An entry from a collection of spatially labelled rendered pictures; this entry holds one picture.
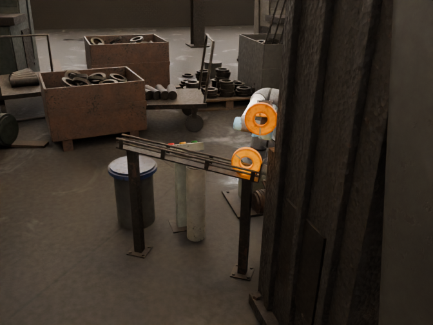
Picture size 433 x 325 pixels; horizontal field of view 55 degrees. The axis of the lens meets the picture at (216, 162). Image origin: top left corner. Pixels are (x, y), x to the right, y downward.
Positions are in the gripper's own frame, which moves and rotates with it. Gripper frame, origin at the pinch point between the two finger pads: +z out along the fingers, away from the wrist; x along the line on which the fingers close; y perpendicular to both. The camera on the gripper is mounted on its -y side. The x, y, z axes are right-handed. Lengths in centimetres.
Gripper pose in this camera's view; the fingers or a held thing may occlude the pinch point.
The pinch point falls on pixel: (259, 115)
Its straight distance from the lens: 197.7
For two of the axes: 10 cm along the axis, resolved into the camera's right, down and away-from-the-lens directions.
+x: 9.6, 0.9, -2.7
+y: 0.5, -9.9, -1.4
